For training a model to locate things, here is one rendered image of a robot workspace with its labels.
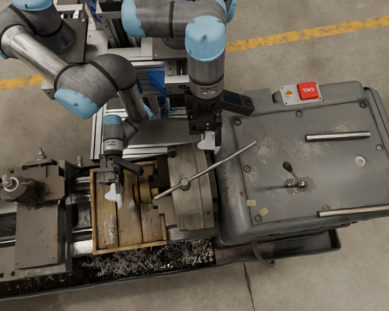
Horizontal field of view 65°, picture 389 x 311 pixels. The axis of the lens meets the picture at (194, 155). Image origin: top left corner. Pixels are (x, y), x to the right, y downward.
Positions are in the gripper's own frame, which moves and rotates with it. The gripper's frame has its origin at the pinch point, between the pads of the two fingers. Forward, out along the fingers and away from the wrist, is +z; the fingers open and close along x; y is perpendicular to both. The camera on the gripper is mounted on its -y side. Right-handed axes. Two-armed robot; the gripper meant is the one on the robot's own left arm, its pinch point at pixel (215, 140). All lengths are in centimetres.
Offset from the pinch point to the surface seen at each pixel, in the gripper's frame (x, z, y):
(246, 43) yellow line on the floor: -169, 98, -57
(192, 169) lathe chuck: -0.9, 14.9, 7.3
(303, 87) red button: -21.3, 6.3, -33.6
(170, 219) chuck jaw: 8.2, 30.6, 17.2
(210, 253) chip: 7, 84, 3
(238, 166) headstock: 1.3, 13.6, -6.9
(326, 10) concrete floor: -192, 92, -134
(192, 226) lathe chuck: 12.3, 29.9, 9.7
